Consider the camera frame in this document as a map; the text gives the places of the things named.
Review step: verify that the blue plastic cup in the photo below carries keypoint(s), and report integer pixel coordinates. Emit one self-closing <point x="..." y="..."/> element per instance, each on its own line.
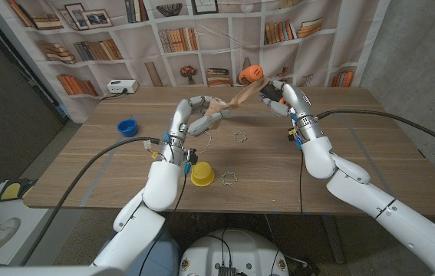
<point x="127" y="127"/>

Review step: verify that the white power adapter box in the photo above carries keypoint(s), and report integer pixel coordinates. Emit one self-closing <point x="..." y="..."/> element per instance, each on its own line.
<point x="122" y="86"/>

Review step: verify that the orange black electric screwdriver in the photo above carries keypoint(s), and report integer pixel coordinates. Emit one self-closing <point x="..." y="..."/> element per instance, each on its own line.
<point x="251" y="73"/>

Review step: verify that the grey table leg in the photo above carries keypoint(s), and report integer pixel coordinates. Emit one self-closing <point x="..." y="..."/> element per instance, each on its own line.
<point x="334" y="241"/>

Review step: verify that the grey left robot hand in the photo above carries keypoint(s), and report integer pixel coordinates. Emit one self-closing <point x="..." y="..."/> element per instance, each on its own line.
<point x="180" y="119"/>

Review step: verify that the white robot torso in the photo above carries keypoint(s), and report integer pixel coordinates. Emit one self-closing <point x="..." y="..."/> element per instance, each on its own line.
<point x="240" y="249"/>

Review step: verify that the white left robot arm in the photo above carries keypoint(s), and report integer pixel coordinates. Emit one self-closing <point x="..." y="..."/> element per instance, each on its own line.
<point x="148" y="211"/>

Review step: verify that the printed bookshelf backdrop cloth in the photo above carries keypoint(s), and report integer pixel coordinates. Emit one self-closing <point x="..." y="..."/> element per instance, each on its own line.
<point x="217" y="38"/>

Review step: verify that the yellow plastic cup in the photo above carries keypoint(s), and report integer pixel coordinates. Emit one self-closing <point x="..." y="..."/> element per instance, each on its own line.
<point x="202" y="174"/>

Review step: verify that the yellow black pad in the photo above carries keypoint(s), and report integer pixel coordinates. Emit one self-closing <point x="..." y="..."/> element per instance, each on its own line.
<point x="12" y="190"/>

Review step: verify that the white platform board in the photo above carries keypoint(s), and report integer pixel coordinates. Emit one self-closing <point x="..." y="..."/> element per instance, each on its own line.
<point x="29" y="230"/>

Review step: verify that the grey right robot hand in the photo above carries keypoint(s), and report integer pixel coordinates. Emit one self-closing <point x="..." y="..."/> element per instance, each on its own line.
<point x="295" y="101"/>

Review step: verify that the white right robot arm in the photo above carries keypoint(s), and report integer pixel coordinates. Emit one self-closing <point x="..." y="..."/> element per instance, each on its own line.
<point x="374" y="199"/>

